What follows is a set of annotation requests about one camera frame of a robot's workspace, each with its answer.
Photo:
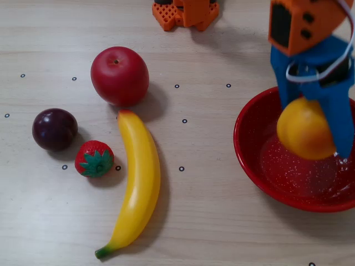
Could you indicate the yellow toy banana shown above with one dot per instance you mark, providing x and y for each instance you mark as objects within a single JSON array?
[{"x": 140, "y": 177}]

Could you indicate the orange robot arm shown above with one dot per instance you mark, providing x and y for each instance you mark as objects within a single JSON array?
[{"x": 302, "y": 25}]

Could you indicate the dark purple toy plum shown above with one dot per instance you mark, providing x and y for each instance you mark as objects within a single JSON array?
[{"x": 55, "y": 129}]

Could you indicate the blue gripper, black motor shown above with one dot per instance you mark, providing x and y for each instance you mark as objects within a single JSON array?
[{"x": 319, "y": 91}]

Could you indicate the red speckled bowl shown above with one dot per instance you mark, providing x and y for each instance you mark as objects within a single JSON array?
[{"x": 258, "y": 155}]

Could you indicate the red toy apple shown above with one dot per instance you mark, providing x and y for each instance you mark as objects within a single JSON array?
[{"x": 119, "y": 76}]

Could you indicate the orange robot base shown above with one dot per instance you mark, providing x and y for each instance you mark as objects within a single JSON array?
[{"x": 191, "y": 14}]

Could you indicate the orange yellow toy peach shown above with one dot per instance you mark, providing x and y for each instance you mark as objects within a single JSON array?
[{"x": 302, "y": 133}]

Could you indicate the red toy strawberry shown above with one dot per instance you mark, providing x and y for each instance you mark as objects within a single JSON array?
[{"x": 94, "y": 158}]

